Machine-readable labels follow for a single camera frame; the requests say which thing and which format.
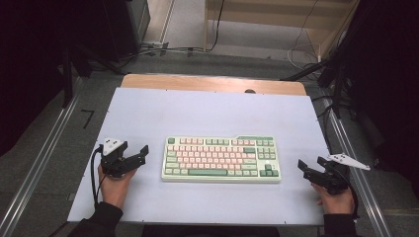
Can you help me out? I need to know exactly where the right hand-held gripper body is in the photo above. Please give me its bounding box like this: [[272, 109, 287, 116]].
[[320, 152, 372, 196]]

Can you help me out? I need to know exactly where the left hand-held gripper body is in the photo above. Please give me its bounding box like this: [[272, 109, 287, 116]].
[[99, 136, 137, 179]]

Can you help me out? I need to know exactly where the green and pink keyboard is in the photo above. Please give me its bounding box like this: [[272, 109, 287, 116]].
[[160, 134, 283, 184]]

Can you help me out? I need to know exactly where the person's right hand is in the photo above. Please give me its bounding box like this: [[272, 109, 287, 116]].
[[310, 182, 356, 215]]

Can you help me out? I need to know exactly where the person's left hand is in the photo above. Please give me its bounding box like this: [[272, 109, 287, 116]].
[[97, 164, 137, 210]]

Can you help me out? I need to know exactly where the black metal stand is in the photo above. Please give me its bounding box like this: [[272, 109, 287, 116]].
[[59, 44, 76, 109], [281, 58, 351, 120]]

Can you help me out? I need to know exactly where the wooden table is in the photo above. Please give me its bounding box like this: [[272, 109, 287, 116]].
[[121, 73, 307, 97]]

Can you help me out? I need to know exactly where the dark curtain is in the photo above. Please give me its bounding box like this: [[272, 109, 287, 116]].
[[340, 0, 419, 199], [0, 0, 112, 158]]

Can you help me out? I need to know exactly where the grey power strip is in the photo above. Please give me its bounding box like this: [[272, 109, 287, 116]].
[[141, 40, 170, 50]]

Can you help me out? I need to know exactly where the black cabinet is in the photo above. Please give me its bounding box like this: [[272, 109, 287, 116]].
[[101, 0, 151, 63]]

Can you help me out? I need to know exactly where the wooden shelf unit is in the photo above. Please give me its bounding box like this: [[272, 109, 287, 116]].
[[203, 0, 361, 61]]

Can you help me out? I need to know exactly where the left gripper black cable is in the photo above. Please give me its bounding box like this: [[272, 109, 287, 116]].
[[90, 144, 109, 209]]

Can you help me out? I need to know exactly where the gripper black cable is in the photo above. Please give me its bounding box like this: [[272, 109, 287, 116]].
[[90, 144, 109, 209], [340, 169, 361, 220]]

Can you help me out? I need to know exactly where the aluminium floor rail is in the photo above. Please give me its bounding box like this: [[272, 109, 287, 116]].
[[0, 77, 83, 237], [319, 97, 393, 237]]

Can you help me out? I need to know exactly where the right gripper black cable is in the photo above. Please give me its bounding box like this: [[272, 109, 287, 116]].
[[340, 169, 361, 220]]

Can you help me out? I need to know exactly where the floor cable bundle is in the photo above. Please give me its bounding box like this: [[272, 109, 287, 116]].
[[119, 45, 206, 63]]

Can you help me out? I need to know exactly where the white floor cable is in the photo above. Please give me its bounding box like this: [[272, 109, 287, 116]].
[[286, 0, 323, 72]]

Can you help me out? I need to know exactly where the black hanging cable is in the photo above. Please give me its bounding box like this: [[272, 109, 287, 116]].
[[209, 0, 227, 52]]

